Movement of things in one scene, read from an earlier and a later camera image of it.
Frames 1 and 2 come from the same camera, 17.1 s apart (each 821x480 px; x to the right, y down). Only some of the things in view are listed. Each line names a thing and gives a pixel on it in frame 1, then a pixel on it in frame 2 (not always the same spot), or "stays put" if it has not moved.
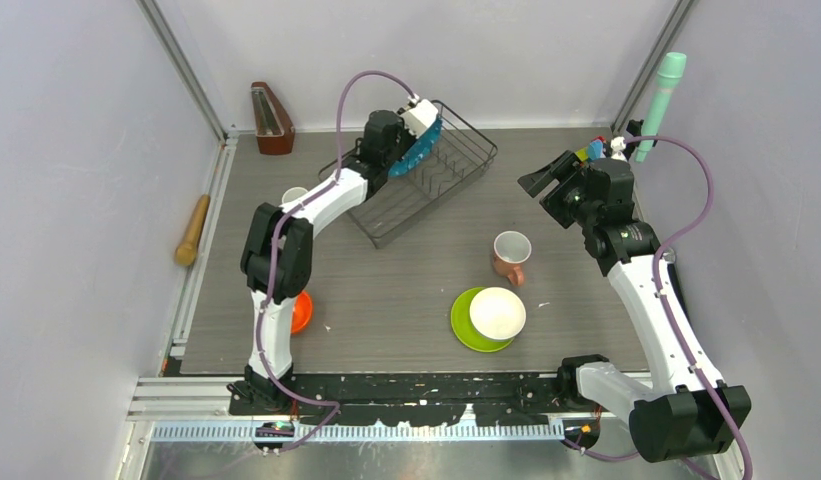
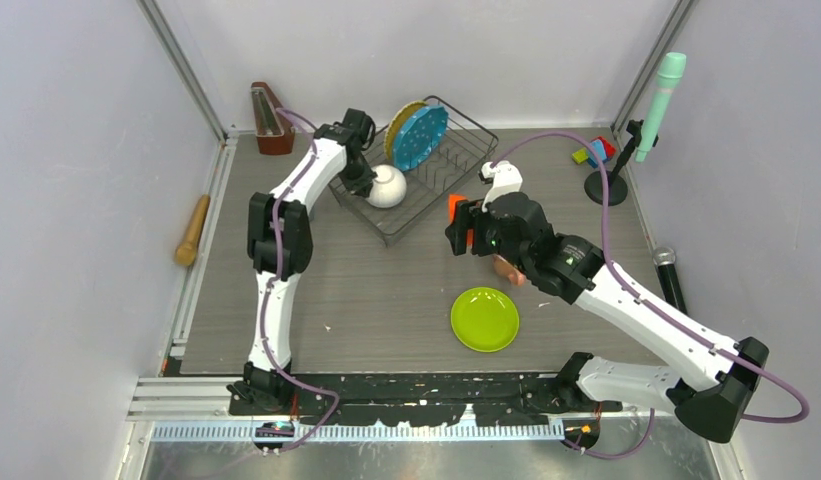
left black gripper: (410, 138) → (362, 185)
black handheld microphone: (669, 257) stays put
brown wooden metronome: (274, 129) stays put
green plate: (464, 328) stays put
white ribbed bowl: (496, 313) → (389, 187)
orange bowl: (301, 312) → (452, 204)
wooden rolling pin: (186, 252) stays put
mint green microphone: (667, 81) stays put
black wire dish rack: (460, 154) stays put
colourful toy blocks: (593, 150) stays put
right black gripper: (533, 183) → (456, 232)
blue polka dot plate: (419, 149) stays put
